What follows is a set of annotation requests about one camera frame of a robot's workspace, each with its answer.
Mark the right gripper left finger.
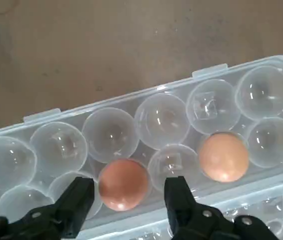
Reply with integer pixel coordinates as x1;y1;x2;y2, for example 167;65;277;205
0;176;96;240

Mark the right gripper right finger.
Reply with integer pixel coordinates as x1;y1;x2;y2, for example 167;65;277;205
164;175;281;240

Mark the reddish brown egg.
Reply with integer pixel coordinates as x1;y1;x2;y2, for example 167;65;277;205
98;159;149;212

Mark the transparent twelve-slot egg tray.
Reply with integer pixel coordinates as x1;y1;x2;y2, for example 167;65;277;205
0;54;283;240

